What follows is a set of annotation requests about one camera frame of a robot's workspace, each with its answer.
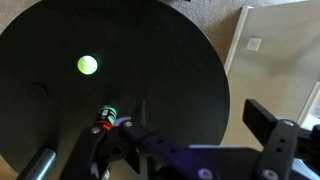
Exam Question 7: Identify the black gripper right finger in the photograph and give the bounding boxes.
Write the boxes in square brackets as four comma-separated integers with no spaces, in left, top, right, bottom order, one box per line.
[242,98,279,147]

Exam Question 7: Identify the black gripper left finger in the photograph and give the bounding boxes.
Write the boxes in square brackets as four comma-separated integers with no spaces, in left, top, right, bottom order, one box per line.
[132,99,148,128]

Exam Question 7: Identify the yellow-green tennis ball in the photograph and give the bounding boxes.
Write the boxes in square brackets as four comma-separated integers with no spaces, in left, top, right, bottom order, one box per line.
[76,54,99,76]

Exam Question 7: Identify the black cylindrical can container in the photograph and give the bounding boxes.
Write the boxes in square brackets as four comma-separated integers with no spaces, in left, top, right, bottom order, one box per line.
[94,104,118,132]

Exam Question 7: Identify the white baseboard trim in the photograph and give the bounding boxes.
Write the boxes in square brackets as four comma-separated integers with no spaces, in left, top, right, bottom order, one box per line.
[223,4,255,76]

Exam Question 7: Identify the small black round lid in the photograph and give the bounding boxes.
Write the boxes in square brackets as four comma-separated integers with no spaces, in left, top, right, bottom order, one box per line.
[24,83,48,101]

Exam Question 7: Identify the dark metal bottle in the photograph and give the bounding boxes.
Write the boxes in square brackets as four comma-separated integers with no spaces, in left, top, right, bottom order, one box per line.
[14,148,58,180]

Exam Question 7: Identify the white wall outlet plate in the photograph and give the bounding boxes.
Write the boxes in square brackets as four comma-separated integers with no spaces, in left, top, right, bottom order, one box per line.
[246,37,263,52]

